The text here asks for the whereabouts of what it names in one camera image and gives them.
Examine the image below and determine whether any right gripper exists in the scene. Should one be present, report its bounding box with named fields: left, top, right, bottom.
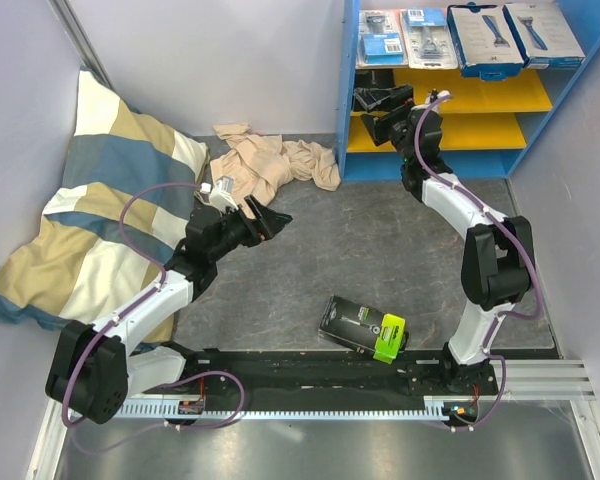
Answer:
left=354, top=84, right=416, bottom=164

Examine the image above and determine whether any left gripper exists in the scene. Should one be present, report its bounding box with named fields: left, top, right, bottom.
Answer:
left=209, top=195, right=292, bottom=263

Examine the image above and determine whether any blue blister razor pack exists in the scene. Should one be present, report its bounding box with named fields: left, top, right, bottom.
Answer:
left=357, top=10, right=408, bottom=68

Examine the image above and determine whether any clear blister razor pack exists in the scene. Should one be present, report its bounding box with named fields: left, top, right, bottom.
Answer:
left=400, top=7, right=458, bottom=70

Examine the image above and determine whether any white box blue razor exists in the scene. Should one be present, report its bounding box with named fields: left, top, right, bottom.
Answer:
left=446, top=3, right=524, bottom=82

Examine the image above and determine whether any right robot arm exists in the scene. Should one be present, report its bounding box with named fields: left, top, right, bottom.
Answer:
left=353, top=85, right=537, bottom=394

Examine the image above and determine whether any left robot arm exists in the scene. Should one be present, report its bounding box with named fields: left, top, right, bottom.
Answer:
left=45, top=196, right=293, bottom=427

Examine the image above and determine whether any blue shelf unit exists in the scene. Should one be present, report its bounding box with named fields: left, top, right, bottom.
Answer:
left=335, top=1, right=586, bottom=181

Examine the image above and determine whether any beige cloth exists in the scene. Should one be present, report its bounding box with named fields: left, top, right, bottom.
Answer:
left=210, top=123, right=341, bottom=206

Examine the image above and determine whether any patchwork pillow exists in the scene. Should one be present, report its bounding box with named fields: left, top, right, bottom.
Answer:
left=0, top=69, right=209, bottom=330

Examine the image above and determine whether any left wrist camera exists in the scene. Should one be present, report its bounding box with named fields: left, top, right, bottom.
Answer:
left=199, top=176, right=238, bottom=214

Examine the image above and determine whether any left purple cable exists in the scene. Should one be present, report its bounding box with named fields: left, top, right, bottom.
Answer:
left=59, top=182, right=204, bottom=429

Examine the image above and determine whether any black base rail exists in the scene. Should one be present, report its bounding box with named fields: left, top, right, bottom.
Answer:
left=150, top=348, right=499, bottom=410

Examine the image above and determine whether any slotted cable duct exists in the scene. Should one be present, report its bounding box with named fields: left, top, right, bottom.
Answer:
left=114, top=395, right=466, bottom=421

